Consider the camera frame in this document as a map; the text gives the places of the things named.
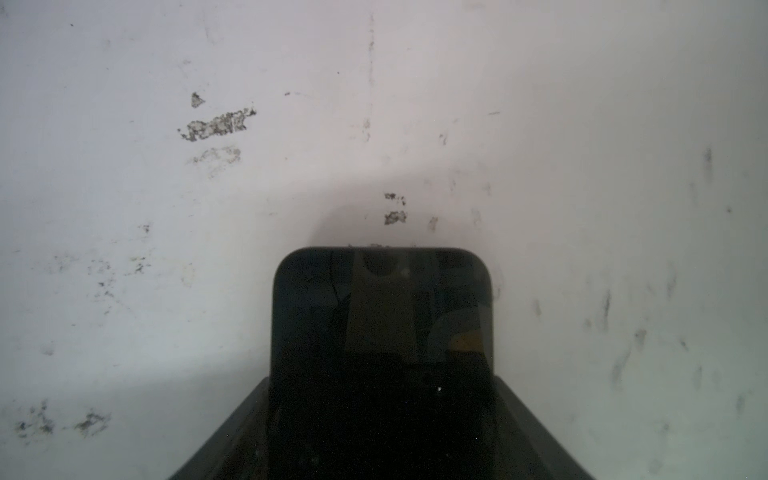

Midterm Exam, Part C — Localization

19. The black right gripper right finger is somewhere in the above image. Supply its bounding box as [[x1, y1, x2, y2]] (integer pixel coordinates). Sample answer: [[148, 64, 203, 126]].
[[494, 376, 594, 480]]

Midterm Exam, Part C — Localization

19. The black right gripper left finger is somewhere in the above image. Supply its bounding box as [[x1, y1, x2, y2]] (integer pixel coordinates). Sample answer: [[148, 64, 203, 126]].
[[170, 377, 269, 480]]

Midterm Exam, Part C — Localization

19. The black phone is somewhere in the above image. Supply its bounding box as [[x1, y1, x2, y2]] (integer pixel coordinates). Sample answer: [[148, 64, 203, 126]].
[[267, 247, 495, 479]]

